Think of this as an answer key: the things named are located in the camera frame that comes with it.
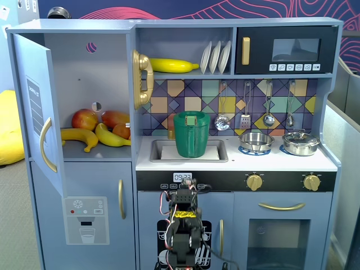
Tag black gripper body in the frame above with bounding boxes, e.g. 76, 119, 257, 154
168, 188, 199, 212

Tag black microwave door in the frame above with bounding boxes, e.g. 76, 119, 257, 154
235, 25, 338, 74

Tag gold stove knob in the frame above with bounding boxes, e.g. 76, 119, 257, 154
303, 173, 321, 192
246, 173, 264, 192

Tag blue oven door with window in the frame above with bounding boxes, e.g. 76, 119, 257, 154
233, 191, 333, 270

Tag gold toy telephone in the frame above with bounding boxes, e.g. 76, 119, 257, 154
132, 49, 155, 111

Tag steel toy pot with lid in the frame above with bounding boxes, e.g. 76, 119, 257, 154
282, 129, 321, 156

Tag green plastic pitcher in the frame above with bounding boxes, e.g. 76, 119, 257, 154
173, 110, 211, 158

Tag blue freezer door with dispenser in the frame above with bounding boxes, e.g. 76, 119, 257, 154
30, 161, 136, 270

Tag red toy mango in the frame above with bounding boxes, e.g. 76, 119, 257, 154
101, 110, 131, 129

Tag grey toy sink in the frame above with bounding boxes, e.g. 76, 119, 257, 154
148, 139, 229, 163

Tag red toy apple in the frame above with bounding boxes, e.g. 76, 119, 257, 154
71, 109, 99, 132

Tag steel toy pan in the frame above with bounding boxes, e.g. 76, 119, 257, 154
238, 132, 275, 152

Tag steel toy ladle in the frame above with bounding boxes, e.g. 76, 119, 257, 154
263, 81, 276, 127

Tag curved yellow toy banana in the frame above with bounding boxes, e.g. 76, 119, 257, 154
94, 123, 132, 147
60, 128, 99, 153

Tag straight yellow toy banana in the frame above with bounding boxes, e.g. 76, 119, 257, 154
148, 57, 200, 73

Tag steel toy spatula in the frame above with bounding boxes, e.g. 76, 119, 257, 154
240, 81, 252, 131

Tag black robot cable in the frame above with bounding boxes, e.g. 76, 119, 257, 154
201, 241, 239, 267

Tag hanging spoon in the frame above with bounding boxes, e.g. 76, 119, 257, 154
286, 81, 296, 127

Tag yellow bean bag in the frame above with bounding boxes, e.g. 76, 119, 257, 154
0, 89, 26, 167

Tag steel slotted spoon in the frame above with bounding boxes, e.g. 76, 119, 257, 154
215, 82, 231, 132

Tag blue fridge door with list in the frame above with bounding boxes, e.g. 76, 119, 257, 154
12, 33, 66, 197

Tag blue toy kitchen body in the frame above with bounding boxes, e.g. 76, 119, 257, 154
5, 17, 344, 270

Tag blue dishwasher cabinet door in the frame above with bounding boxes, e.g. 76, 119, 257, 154
137, 191, 235, 270

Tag orange toy fruit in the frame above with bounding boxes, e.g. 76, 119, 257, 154
112, 123, 132, 140

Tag black round dome object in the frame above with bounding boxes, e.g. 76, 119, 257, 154
47, 7, 70, 19

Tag white toy plate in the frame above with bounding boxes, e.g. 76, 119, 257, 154
209, 40, 222, 74
218, 40, 232, 74
200, 40, 212, 74

